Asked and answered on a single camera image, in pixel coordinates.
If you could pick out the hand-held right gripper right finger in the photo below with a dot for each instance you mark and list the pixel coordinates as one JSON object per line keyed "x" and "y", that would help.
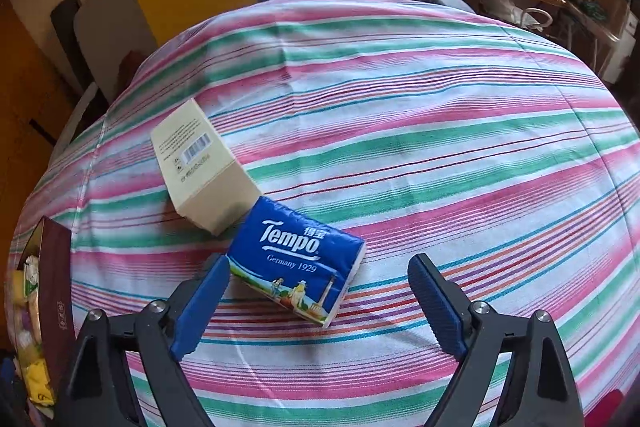
{"x": 435, "y": 302}

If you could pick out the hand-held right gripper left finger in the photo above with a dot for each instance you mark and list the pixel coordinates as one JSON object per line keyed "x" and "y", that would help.
{"x": 200, "y": 307}

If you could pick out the blue tissue pack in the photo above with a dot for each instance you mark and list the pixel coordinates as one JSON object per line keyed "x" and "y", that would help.
{"x": 295, "y": 252}

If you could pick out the large cream box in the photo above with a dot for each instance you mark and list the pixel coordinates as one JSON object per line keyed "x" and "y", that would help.
{"x": 200, "y": 167}

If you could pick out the gold tin box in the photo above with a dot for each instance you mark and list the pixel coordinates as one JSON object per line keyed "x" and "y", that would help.
{"x": 57, "y": 287}

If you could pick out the yellow cloth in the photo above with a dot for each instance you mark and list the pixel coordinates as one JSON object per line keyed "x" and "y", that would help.
{"x": 40, "y": 379}

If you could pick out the purple cloth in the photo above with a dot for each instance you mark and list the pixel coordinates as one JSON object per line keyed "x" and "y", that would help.
{"x": 23, "y": 321}

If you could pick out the striped tablecloth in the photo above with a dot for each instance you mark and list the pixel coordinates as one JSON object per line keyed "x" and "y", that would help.
{"x": 425, "y": 132}

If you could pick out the red clothing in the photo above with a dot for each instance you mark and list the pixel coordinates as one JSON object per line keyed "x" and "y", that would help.
{"x": 605, "y": 409}

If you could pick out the brown-red cloth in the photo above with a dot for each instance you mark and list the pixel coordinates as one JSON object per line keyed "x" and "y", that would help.
{"x": 130, "y": 69}

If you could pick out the wooden wardrobe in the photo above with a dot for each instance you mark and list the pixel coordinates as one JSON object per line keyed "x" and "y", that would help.
{"x": 20, "y": 82}

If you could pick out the cardboard box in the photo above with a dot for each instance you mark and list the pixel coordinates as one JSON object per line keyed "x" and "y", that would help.
{"x": 600, "y": 2}

